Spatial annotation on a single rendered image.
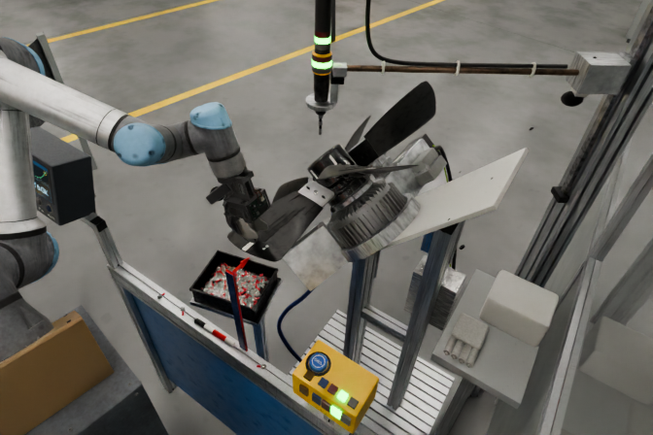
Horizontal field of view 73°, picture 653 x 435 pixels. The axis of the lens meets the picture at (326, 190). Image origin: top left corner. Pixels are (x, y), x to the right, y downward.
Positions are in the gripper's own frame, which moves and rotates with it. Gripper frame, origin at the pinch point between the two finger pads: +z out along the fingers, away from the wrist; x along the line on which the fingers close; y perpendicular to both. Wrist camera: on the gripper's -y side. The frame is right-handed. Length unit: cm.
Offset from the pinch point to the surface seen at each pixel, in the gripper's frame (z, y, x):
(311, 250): 15.1, 3.6, 14.9
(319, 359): 16.1, 26.6, -13.6
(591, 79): -20, 64, 53
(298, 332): 106, -51, 40
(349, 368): 18.9, 32.1, -11.1
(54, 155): -25, -52, -14
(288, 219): 0.6, 4.0, 9.8
